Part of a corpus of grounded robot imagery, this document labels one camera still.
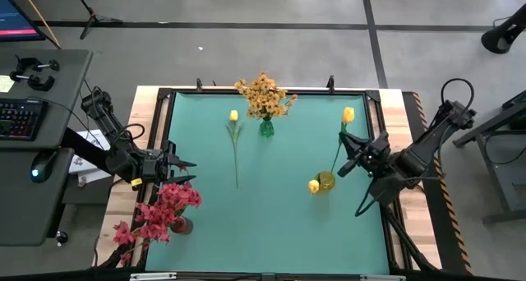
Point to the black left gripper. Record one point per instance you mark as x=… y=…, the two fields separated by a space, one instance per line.
x=158 y=169

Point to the black aluminium table frame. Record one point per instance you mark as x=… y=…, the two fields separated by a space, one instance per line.
x=164 y=94

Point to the monitor with blue screen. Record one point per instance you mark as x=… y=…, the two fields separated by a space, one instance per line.
x=16 y=22

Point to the yellow artificial tulip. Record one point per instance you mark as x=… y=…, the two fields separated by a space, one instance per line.
x=233 y=115
x=348 y=114
x=313 y=186

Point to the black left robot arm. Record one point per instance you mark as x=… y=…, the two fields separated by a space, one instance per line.
x=119 y=158

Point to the black tripod stand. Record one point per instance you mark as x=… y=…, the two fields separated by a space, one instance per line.
x=95 y=17

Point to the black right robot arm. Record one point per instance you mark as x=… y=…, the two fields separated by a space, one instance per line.
x=419 y=158

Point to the thin yellow rod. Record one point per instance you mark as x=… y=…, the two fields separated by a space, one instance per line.
x=39 y=16

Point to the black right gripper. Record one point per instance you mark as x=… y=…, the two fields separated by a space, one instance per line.
x=374 y=153

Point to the red glass vase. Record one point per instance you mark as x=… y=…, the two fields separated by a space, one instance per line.
x=183 y=225

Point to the backlit black keyboard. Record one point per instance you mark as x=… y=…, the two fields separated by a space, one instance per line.
x=20 y=118

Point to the black computer mouse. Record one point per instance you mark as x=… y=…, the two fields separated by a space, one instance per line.
x=41 y=166

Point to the small black frame clamp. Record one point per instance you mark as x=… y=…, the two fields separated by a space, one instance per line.
x=199 y=84
x=330 y=83

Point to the green glass vase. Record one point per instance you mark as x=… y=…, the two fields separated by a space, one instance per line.
x=266 y=128

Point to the grey desk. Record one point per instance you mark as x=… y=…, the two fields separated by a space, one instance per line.
x=24 y=207

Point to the black screw clamp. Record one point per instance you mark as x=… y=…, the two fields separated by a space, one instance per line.
x=30 y=63
x=37 y=83

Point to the white paper sheets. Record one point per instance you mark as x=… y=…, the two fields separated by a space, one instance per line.
x=91 y=175

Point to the yellow glass vase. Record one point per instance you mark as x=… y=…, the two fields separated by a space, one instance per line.
x=326 y=181

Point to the silver metal bracket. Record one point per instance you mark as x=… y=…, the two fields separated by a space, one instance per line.
x=382 y=277
x=152 y=276

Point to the teal table mat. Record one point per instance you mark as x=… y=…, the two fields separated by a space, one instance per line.
x=312 y=248

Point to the black hazard-striped table edge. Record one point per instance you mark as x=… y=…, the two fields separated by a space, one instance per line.
x=444 y=215

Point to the black round knob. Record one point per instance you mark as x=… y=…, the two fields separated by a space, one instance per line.
x=61 y=237

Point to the pale yellow sticky note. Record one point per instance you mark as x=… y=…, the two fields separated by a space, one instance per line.
x=5 y=84

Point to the black round stand base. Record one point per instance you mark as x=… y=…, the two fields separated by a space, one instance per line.
x=499 y=38

